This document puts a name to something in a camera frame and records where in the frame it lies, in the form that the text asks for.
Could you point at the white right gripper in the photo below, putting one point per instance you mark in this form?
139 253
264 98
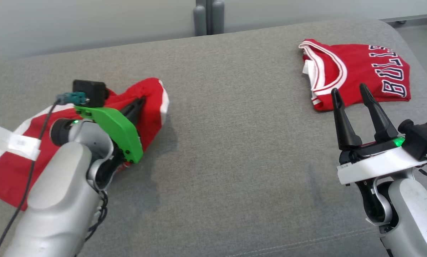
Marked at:
374 166

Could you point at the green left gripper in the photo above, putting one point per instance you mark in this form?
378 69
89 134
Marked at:
117 128

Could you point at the red Bulls basketball jersey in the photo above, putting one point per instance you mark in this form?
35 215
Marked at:
363 67

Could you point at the red shorts with white trim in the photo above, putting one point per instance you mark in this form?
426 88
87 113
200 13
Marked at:
6 178

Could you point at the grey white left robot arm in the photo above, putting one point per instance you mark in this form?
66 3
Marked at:
60 200

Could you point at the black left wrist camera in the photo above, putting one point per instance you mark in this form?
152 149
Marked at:
90 92

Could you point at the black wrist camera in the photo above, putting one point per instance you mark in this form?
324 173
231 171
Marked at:
420 137
90 92

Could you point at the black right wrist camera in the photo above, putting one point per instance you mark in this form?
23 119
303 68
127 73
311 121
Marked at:
420 137

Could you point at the grey aluminium partition post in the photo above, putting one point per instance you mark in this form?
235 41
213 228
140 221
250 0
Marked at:
209 18

